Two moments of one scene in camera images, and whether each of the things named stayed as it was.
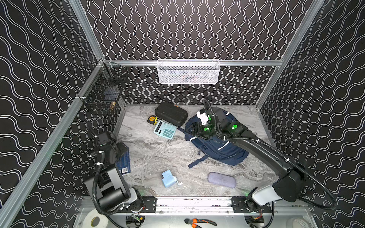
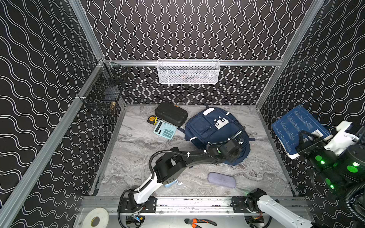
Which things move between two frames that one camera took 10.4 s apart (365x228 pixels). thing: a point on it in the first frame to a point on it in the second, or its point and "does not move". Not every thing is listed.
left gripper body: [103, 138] to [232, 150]
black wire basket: [102, 90] does not move
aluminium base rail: [199, 206] does not move
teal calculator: [165, 129] does not move
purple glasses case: [222, 180] does not move
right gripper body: [204, 131] to [315, 147]
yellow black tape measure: [152, 119] does not move
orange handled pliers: [194, 222] does not move
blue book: [123, 164] to [287, 129]
